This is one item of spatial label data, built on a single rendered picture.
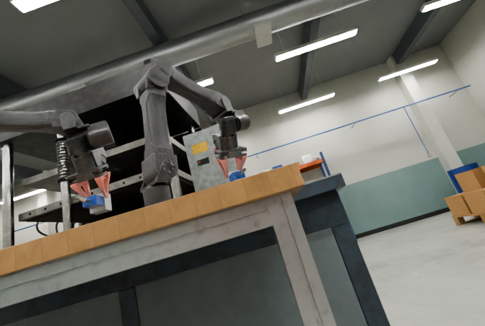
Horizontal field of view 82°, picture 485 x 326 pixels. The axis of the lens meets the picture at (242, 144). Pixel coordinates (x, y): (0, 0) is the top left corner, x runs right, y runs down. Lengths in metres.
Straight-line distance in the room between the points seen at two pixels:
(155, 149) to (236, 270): 0.40
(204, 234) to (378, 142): 7.93
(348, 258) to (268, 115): 7.53
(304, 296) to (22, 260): 0.44
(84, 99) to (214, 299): 1.72
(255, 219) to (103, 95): 1.81
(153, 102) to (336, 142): 7.44
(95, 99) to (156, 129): 1.47
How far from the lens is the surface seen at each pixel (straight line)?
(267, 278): 0.84
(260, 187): 0.46
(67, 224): 2.13
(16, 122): 1.02
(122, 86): 2.12
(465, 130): 9.26
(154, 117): 0.76
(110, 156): 2.14
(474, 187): 5.52
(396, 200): 8.10
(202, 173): 1.83
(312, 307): 0.50
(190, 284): 0.89
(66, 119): 0.97
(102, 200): 0.96
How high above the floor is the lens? 0.70
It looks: 19 degrees up
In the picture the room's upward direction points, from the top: 17 degrees counter-clockwise
